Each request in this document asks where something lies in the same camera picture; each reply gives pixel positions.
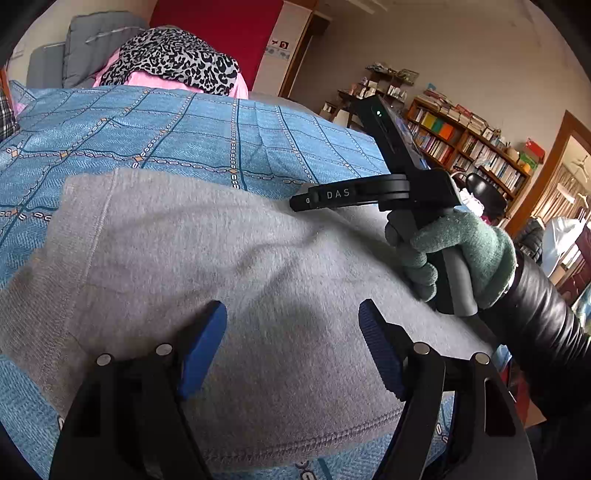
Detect grey sweat pants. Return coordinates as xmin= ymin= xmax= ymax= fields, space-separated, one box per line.
xmin=1 ymin=169 xmax=489 ymax=471

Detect black leather jacket forearm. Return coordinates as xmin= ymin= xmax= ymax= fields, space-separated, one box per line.
xmin=480 ymin=253 xmax=590 ymax=442

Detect right hand green glove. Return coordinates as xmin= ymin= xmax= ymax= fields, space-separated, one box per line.
xmin=385 ymin=207 xmax=517 ymax=309

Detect wooden bookshelf with books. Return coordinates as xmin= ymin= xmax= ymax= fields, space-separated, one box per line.
xmin=405 ymin=94 xmax=532 ymax=205

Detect black chair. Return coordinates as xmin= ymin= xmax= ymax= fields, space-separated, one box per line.
xmin=466 ymin=173 xmax=508 ymax=226

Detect dark wooden desk shelf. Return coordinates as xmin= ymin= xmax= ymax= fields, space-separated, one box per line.
xmin=318 ymin=62 xmax=420 ymax=131

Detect hanging clothes on rack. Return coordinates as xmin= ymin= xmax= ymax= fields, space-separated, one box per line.
xmin=514 ymin=217 xmax=586 ymax=277

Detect blue patterned bed cover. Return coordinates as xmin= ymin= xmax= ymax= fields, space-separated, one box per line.
xmin=0 ymin=80 xmax=456 ymax=480

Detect leopard print cloth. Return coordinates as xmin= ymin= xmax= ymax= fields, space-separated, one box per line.
xmin=94 ymin=26 xmax=249 ymax=99

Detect plaid pillow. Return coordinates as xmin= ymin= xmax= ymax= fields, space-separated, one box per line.
xmin=0 ymin=90 xmax=20 ymax=141

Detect grey quilted headboard cushion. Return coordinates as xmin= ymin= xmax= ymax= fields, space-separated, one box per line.
xmin=26 ymin=11 xmax=148 ymax=89

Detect wooden door frame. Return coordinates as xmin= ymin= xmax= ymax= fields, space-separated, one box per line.
xmin=504 ymin=110 xmax=591 ymax=238

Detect red wall panel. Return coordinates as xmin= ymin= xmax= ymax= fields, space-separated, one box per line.
xmin=150 ymin=0 xmax=283 ymax=87

